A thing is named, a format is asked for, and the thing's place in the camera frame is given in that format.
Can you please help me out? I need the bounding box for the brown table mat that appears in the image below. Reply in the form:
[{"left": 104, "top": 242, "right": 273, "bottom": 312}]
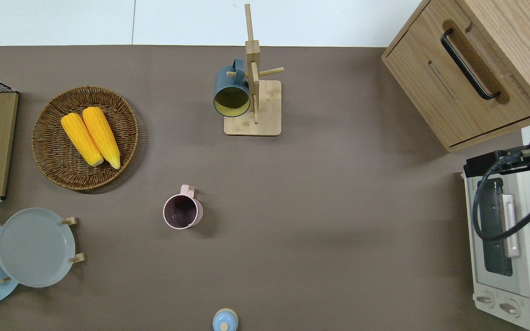
[{"left": 0, "top": 45, "right": 525, "bottom": 331}]

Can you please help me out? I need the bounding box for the light wooden cabinet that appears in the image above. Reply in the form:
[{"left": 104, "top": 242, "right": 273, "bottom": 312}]
[{"left": 381, "top": 0, "right": 530, "bottom": 153}]

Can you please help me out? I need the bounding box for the white oven door handle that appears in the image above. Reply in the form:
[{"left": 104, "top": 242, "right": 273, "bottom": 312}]
[{"left": 501, "top": 193, "right": 522, "bottom": 258}]

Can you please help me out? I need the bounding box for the black cabinet handle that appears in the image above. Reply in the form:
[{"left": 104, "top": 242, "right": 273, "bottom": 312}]
[{"left": 440, "top": 29, "right": 501, "bottom": 101}]

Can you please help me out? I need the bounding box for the brown wicker basket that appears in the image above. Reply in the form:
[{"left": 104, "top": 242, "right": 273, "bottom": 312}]
[{"left": 31, "top": 86, "right": 140, "bottom": 191}]

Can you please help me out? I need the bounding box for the wooden plate rack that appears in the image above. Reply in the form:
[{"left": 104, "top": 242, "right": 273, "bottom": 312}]
[{"left": 0, "top": 216, "right": 86, "bottom": 284}]

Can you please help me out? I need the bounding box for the black camera cable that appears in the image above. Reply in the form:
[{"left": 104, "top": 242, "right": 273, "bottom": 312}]
[{"left": 471, "top": 154, "right": 530, "bottom": 242}]

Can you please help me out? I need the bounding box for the pink mug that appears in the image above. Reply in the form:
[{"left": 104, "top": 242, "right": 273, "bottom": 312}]
[{"left": 162, "top": 184, "right": 204, "bottom": 230}]

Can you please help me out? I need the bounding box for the dark teal mug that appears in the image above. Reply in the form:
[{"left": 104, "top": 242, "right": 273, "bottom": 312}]
[{"left": 213, "top": 57, "right": 252, "bottom": 118}]

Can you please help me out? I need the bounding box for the grey plate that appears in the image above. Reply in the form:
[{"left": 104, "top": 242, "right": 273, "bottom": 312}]
[{"left": 0, "top": 207, "right": 76, "bottom": 288}]

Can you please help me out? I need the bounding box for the yellow corn cob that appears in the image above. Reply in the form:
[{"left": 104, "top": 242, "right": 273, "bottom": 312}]
[
  {"left": 82, "top": 107, "right": 121, "bottom": 170},
  {"left": 60, "top": 113, "right": 104, "bottom": 167}
]

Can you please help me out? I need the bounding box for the black camera box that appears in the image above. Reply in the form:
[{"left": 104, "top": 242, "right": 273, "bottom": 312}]
[{"left": 463, "top": 151, "right": 523, "bottom": 179}]

